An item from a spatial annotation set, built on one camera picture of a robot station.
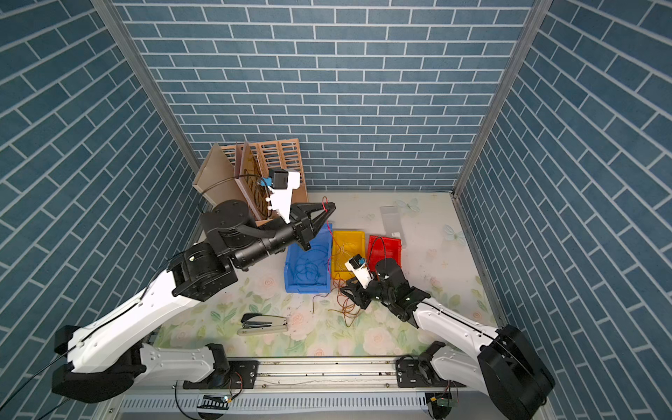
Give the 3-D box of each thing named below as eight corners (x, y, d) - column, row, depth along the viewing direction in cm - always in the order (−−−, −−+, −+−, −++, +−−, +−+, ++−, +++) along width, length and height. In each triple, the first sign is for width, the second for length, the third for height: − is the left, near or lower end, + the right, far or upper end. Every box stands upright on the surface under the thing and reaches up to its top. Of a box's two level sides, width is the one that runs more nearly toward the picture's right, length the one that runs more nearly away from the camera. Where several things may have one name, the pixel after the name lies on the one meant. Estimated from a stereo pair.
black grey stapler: (240, 335, 83) (237, 332, 81) (245, 315, 87) (242, 312, 85) (286, 335, 83) (284, 333, 81) (289, 315, 87) (287, 312, 85)
